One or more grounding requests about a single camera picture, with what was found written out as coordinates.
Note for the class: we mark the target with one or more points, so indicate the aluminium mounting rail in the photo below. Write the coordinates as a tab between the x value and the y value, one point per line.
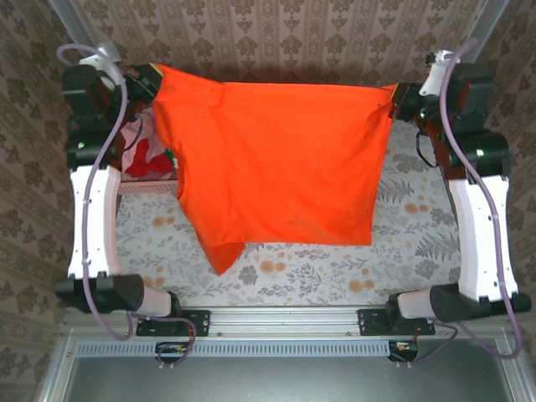
285	322

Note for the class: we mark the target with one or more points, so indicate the orange t-shirt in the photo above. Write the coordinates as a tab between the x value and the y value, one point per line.
272	159

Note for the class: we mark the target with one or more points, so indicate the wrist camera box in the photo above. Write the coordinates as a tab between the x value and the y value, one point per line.
435	71
104	63

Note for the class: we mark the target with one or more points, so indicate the aluminium frame post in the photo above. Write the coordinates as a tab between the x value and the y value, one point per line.
69	17
492	17

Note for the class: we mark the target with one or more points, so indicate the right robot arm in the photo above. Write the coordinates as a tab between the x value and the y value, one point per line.
481	226

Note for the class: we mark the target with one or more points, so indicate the pink plastic basket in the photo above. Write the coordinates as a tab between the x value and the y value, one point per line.
146	187

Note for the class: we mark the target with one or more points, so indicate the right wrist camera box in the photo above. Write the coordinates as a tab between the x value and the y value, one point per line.
435	71

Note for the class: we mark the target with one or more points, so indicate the green t-shirt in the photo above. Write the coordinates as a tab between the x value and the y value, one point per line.
170	157

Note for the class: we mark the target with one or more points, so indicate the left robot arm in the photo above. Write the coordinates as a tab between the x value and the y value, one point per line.
92	218

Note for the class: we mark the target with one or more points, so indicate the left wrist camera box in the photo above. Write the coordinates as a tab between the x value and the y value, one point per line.
104	63

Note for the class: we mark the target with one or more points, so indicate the grey metal panel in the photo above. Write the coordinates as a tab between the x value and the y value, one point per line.
293	381

